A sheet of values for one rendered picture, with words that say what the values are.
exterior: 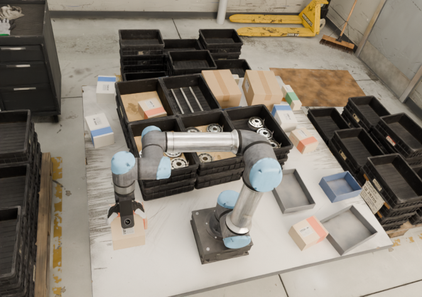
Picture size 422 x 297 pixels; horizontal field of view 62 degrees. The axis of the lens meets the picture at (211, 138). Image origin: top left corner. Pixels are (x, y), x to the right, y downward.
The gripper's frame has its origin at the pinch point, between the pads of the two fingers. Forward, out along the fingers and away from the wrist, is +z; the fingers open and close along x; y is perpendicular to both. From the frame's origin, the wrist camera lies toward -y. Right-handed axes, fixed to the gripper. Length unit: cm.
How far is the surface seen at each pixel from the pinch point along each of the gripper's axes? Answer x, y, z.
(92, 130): 11, 86, 31
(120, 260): 3.7, 5.0, 40.3
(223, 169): -57, 40, 26
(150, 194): -15, 35, 34
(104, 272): 11.2, 0.4, 40.3
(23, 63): 58, 179, 42
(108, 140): 3, 81, 36
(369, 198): -178, 31, 73
